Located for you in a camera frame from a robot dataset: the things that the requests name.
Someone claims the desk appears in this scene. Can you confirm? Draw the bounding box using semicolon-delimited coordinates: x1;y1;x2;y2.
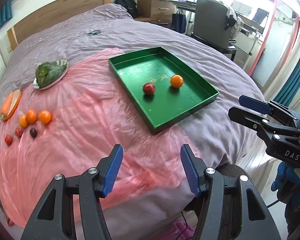
162;0;268;55

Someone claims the white patterned plate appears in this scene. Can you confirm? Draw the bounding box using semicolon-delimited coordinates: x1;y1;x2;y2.
33;59;69;90

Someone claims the green leafy vegetable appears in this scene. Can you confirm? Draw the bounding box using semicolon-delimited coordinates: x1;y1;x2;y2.
36;60;68;88

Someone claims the green rectangular tray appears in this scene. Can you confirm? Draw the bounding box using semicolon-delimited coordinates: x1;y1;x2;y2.
109;47;219;134

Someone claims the wooden drawer cabinet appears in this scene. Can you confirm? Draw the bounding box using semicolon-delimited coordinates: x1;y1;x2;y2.
134;0;176;29

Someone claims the orange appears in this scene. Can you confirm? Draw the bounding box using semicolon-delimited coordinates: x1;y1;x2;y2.
170;74;184;89
39;110;52;125
19;115;29;128
26;109;37;124

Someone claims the orange oval dish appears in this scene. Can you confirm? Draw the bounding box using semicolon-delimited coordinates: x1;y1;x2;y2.
3;89;22;121

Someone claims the teal curtain left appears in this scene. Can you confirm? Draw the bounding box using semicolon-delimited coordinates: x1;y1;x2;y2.
0;0;13;28

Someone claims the pink plastic sheet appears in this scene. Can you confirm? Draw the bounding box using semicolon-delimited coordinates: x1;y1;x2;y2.
0;48;190;227

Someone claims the teal curtain right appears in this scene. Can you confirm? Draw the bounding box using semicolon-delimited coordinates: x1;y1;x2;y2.
274;59;300;107

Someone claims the teal curtain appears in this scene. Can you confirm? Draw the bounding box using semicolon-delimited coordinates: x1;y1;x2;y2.
274;59;300;107
0;0;13;28

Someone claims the small dark object on bed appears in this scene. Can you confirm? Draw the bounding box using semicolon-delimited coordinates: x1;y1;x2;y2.
87;30;101;36

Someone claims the black backpack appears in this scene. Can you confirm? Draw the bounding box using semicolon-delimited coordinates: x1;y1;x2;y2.
114;0;138;18

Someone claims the orange front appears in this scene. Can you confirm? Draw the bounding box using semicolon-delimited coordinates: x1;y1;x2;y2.
170;74;184;89

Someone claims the right blue gloved hand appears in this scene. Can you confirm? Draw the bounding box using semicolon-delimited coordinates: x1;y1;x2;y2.
271;162;300;211

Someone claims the dark shopping bag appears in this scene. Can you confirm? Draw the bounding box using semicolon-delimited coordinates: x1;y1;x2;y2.
171;9;186;34

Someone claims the wooden headboard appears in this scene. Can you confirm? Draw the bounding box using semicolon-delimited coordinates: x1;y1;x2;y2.
7;0;111;50

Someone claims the orange carrot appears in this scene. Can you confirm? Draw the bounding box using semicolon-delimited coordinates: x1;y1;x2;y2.
0;92;13;120

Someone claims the grey desk chair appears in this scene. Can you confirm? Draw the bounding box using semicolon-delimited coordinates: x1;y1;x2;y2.
191;0;237;61

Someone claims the dark plum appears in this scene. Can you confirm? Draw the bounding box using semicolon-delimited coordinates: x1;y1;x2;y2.
30;128;38;138

